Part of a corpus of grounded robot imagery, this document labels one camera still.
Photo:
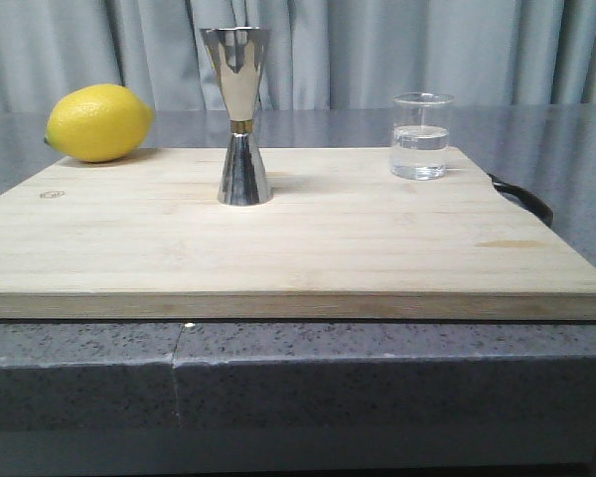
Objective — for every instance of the steel double jigger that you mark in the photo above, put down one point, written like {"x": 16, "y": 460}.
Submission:
{"x": 238, "y": 55}

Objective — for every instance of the wooden cutting board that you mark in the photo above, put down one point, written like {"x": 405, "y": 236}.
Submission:
{"x": 341, "y": 238}

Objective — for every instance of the grey curtain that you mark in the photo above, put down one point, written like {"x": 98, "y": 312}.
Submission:
{"x": 322, "y": 54}

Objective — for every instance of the yellow lemon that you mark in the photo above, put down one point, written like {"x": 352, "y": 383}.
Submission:
{"x": 99, "y": 123}

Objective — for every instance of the small glass beaker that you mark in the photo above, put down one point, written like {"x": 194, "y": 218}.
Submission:
{"x": 420, "y": 135}

